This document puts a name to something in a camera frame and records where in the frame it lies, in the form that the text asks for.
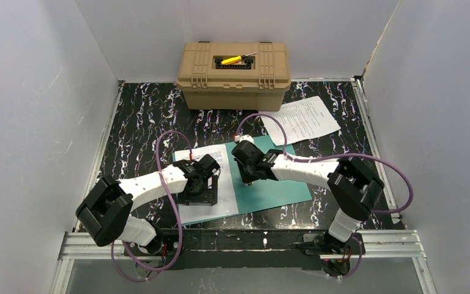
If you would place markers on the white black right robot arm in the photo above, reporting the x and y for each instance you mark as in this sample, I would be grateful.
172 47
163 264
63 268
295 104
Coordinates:
355 187

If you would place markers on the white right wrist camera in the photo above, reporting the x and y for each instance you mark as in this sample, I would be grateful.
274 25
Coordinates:
241 138

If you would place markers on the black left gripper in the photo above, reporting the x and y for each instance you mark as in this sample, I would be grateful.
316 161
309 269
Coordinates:
202 197

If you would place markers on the teal paper folder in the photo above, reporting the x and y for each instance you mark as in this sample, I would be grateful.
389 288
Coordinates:
264 194

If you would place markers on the tan plastic toolbox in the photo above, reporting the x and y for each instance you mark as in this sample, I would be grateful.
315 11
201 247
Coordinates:
258 82

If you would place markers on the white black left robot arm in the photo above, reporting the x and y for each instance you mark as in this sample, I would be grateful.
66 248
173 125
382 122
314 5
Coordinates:
106 212

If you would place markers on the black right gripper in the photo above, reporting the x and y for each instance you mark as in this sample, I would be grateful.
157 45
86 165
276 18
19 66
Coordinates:
244 173

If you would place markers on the printed white paper sheet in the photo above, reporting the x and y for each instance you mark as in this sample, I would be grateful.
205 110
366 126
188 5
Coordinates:
226 199

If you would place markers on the aluminium frame rail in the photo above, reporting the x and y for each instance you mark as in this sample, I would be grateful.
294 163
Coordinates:
377 244

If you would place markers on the yellow handled screwdriver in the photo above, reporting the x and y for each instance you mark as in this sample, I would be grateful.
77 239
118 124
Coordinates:
235 59

